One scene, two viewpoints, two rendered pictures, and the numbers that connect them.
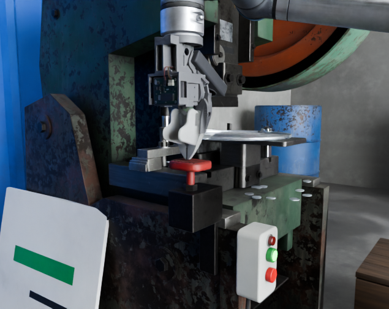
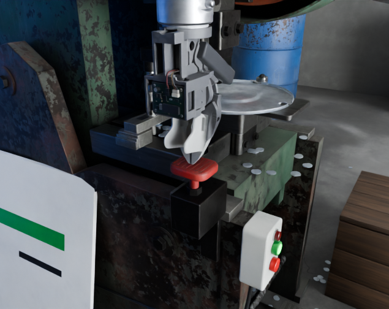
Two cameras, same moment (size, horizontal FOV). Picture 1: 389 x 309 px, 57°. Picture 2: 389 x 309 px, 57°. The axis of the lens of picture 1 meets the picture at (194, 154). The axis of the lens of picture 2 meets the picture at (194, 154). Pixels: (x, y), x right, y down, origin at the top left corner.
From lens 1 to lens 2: 22 cm
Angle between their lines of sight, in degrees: 18
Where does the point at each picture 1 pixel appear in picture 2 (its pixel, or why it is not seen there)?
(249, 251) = (255, 247)
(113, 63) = (83, 7)
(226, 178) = (223, 147)
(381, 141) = (362, 42)
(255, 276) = (260, 270)
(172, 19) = (174, 9)
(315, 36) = not seen: outside the picture
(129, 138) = (109, 95)
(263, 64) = not seen: outside the picture
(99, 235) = (88, 206)
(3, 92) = not seen: outside the picture
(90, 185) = (71, 152)
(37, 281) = (26, 243)
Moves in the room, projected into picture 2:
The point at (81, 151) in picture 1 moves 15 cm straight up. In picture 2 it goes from (56, 114) to (45, 53)
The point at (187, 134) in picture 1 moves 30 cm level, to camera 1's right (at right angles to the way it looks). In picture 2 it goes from (193, 144) to (385, 137)
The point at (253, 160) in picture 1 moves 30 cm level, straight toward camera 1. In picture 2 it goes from (250, 123) to (261, 184)
